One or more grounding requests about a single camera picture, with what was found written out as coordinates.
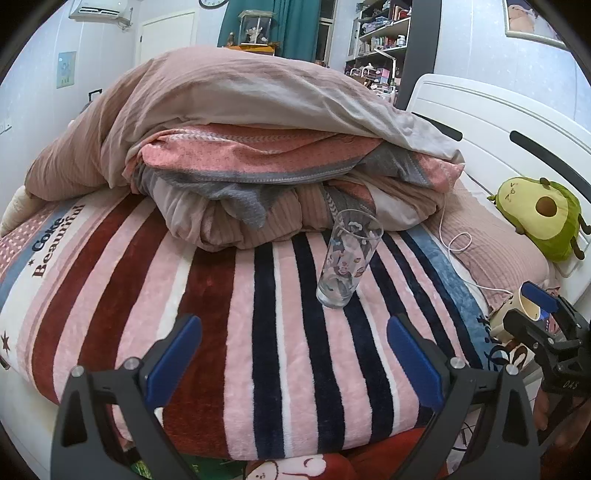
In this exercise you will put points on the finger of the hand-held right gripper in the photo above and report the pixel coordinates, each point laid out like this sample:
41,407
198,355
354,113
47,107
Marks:
542,297
521,325

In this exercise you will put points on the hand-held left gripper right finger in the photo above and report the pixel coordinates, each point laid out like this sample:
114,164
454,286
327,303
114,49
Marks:
413,357

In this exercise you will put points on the glass display case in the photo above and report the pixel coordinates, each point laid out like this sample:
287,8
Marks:
255,28

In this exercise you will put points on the wall clock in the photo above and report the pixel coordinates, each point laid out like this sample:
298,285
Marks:
213,2

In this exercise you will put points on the cluttered bookshelf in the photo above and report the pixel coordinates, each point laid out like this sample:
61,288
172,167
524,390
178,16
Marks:
376,39

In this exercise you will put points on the pink ribbed pillow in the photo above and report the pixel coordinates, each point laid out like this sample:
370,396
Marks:
489,240

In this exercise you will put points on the clear printed glass cup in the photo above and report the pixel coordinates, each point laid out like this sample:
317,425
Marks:
347,258

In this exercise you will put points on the teal curtain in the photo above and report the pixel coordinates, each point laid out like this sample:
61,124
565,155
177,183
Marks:
270,23

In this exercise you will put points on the white door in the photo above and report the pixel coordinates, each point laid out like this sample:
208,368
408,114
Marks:
168,39

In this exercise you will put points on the framed wall picture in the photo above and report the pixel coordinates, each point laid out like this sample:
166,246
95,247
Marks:
531,21

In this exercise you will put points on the striped fleece blanket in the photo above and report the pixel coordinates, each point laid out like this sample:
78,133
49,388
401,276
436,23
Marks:
258,332

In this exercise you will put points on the pink and grey patterned blanket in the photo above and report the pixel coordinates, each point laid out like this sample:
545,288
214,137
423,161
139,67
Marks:
277,152

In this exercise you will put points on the person's right hand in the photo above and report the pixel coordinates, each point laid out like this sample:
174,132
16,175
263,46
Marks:
542,413

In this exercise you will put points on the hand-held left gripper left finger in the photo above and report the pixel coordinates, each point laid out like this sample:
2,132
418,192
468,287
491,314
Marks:
178,353

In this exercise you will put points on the avocado plush toy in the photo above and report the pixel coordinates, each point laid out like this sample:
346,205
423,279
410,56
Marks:
547,217

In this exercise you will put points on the cream mug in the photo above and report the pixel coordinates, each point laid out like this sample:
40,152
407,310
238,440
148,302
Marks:
508,309

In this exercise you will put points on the pink duvet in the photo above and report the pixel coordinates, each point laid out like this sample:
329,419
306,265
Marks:
221,99

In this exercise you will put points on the white plush toy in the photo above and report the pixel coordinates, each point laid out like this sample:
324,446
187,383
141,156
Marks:
16,205

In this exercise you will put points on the white bed headboard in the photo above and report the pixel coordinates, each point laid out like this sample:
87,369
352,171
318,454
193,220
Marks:
498,134

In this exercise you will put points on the small wall poster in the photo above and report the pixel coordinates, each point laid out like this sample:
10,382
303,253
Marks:
66,69

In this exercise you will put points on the white air conditioner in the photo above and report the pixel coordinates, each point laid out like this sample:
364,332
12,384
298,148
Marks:
99,8

